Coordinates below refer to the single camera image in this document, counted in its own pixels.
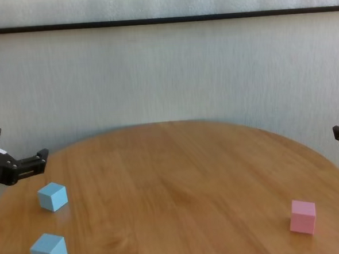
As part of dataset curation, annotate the pink cube block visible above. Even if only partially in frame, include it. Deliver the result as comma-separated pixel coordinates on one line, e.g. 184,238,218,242
287,198,318,237

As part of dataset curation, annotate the black wall rail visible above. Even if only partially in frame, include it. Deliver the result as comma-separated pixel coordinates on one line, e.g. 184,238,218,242
0,6,339,35

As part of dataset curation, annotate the light blue cube block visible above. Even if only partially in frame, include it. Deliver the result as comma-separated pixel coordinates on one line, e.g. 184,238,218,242
37,181,70,213
29,232,68,254

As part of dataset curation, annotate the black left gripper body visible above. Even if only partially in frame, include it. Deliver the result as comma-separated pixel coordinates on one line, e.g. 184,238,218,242
0,141,24,187

